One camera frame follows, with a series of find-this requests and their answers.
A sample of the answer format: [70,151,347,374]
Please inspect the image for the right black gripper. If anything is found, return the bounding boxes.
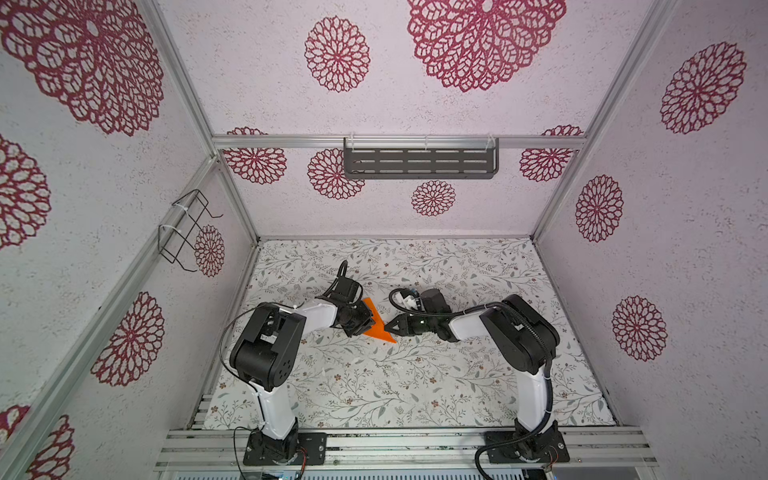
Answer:
[383,314,438,336]

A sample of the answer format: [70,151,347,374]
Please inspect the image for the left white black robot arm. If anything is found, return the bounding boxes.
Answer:
[229,298,374,441]

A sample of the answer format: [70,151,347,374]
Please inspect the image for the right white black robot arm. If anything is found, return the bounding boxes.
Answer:
[385,288,560,436]

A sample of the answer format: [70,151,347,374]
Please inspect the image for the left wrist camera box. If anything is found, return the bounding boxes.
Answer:
[322,276,361,304]

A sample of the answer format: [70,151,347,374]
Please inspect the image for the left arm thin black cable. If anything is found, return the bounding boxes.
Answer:
[218,305,283,478]

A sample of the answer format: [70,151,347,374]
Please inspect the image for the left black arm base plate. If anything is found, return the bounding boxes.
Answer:
[242,432,328,467]

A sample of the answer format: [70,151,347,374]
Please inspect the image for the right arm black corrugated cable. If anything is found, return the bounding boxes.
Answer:
[388,287,556,480]

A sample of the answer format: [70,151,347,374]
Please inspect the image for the grey slotted wall shelf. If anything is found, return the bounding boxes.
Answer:
[342,137,499,180]

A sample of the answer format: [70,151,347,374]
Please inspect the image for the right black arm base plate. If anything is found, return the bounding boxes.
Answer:
[483,428,571,464]

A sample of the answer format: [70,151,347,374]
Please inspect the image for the black wire wall basket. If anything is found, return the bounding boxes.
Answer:
[156,189,226,278]

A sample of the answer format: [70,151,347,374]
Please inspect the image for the aluminium front rail frame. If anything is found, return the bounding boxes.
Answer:
[153,426,658,472]

